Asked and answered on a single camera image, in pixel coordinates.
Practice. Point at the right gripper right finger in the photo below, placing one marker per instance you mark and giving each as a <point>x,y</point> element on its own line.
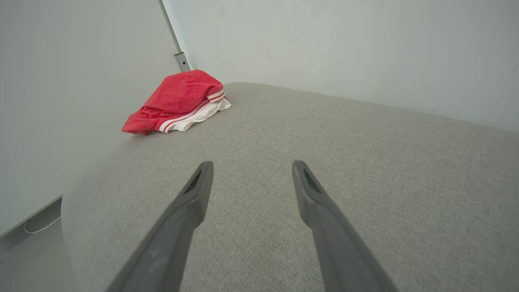
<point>340,251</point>

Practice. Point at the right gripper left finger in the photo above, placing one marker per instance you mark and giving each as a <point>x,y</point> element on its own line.
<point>174,243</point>

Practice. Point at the red and white shirt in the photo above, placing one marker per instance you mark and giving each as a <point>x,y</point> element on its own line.
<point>178,93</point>

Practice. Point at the grey metal partition post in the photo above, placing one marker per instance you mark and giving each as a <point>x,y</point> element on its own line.
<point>182,61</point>

